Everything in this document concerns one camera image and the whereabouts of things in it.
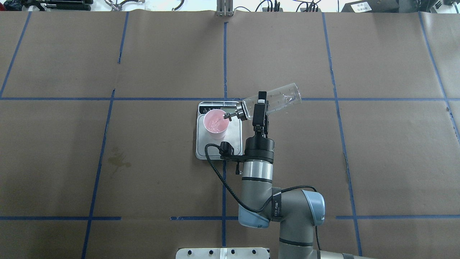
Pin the glass sauce bottle steel spout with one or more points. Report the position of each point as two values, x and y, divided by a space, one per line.
277 99

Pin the silver digital kitchen scale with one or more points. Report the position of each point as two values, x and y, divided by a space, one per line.
233 134

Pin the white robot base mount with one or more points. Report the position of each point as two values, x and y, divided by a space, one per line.
224 253

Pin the pink paper cup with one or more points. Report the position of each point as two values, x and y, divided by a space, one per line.
216 124

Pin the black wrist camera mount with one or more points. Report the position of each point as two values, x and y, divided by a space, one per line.
226 151

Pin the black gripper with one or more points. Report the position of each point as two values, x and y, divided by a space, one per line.
259 146

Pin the aluminium frame post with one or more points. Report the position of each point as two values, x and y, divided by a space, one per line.
224 8

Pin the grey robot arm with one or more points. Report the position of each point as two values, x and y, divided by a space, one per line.
299 210

